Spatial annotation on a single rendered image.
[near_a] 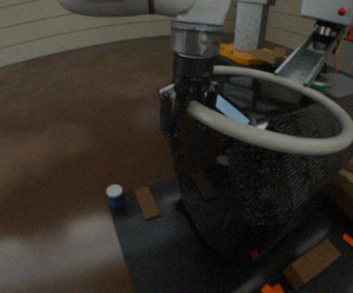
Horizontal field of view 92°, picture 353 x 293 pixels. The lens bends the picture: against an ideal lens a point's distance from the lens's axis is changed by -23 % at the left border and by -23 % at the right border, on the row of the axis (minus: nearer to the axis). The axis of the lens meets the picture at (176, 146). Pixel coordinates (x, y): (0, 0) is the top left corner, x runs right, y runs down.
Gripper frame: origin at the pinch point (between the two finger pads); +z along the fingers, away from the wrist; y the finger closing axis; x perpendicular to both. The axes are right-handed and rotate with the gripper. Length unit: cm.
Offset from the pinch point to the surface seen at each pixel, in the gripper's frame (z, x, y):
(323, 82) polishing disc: -7, 7, 82
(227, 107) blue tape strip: 1.8, 14.5, 25.7
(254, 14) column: -31, 78, 103
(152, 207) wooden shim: 80, 44, 11
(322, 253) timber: 66, -39, 69
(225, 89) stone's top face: -0.8, 23.4, 32.2
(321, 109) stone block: -1, -3, 63
